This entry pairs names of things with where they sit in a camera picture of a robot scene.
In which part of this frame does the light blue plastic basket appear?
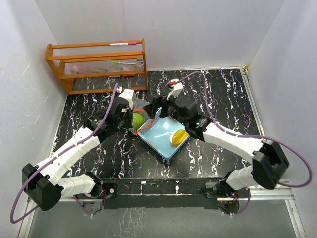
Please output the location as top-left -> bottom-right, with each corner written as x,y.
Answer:
137,108 -> 190,161

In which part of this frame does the aluminium frame rail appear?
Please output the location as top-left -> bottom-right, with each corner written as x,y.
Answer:
19,187 -> 306,238

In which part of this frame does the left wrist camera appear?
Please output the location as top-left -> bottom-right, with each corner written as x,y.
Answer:
116,86 -> 135,108

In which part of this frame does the white pink pen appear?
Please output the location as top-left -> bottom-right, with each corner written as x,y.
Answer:
109,42 -> 137,46

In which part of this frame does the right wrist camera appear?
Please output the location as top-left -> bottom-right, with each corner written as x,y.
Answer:
167,79 -> 184,101

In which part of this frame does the yellow star fruit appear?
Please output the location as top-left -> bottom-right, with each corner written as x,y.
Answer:
171,129 -> 189,146

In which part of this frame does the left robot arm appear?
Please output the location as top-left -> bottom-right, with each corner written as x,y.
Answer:
22,90 -> 134,211

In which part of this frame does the green yellow pen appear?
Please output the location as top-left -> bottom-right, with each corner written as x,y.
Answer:
111,61 -> 137,65

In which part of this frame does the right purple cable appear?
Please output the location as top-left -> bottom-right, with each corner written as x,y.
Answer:
167,71 -> 313,216

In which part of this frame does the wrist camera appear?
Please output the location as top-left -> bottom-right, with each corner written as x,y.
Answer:
116,86 -> 135,108
167,79 -> 184,101

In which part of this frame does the green cabbage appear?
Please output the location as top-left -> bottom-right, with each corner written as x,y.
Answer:
133,113 -> 144,130

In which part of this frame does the clear zip top bag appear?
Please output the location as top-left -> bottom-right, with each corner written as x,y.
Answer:
129,96 -> 154,136

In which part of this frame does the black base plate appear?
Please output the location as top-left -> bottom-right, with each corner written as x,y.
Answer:
87,178 -> 236,209

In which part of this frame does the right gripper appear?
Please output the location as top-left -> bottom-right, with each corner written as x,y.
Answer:
144,91 -> 188,127

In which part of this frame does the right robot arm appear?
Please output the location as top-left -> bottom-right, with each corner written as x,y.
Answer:
143,96 -> 289,197

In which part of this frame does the wooden shelf rack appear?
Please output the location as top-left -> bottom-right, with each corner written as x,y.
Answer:
44,39 -> 148,95

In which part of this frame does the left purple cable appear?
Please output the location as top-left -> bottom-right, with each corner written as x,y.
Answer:
9,83 -> 124,224

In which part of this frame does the purple cable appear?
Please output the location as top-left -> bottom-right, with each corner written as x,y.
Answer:
9,83 -> 124,224
167,71 -> 313,216

